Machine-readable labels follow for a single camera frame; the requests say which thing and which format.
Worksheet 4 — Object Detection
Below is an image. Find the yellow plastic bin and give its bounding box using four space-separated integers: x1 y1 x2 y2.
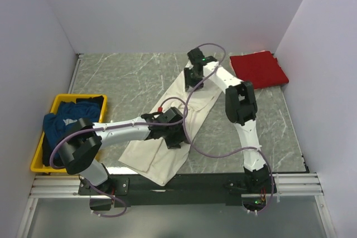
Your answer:
30 94 108 173

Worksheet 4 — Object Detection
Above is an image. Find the black base bar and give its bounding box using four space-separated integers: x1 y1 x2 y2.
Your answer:
78 173 278 211

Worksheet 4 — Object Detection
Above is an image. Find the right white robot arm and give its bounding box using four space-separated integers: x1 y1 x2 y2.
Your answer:
184 47 274 193

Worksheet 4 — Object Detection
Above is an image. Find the blue t shirt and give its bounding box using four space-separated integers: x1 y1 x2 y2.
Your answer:
42 101 101 150

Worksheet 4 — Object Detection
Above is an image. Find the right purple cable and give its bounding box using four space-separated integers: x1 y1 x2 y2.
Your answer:
183 43 274 216

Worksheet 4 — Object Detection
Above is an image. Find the folded red t shirt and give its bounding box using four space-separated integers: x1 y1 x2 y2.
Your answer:
229 51 289 89

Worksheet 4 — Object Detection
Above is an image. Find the black garment in bin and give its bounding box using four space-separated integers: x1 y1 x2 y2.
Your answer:
42 97 103 167

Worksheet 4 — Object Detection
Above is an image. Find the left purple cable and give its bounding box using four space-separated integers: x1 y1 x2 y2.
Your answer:
49 97 193 218

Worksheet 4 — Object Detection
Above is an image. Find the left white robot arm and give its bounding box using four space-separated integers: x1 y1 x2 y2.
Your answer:
55 107 188 186

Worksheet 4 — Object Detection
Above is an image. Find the purple cable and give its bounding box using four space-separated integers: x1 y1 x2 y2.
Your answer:
183 43 274 216
49 97 193 218

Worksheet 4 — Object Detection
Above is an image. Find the white t shirt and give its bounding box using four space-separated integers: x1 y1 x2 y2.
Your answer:
118 68 223 187

